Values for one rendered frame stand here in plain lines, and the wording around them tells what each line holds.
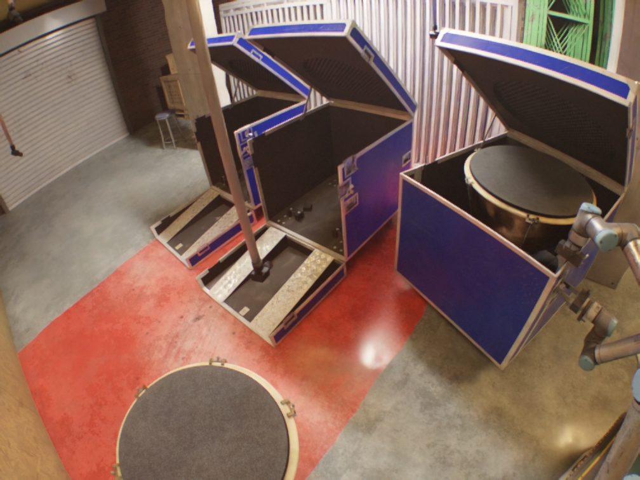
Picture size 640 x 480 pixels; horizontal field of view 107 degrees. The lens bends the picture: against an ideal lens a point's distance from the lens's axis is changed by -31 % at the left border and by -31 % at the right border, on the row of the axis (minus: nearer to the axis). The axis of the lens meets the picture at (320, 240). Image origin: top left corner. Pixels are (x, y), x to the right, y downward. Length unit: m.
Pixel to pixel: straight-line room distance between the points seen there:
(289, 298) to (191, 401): 1.33
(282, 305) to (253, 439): 1.40
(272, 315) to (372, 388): 0.86
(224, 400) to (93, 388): 1.64
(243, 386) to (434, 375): 1.28
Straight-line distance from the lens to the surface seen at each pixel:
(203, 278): 2.80
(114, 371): 2.75
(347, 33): 1.95
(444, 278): 2.05
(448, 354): 2.29
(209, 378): 1.37
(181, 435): 1.32
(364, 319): 2.39
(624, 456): 1.34
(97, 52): 7.35
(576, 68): 1.56
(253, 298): 2.60
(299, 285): 2.48
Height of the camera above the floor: 1.93
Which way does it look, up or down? 40 degrees down
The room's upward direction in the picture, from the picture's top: 7 degrees counter-clockwise
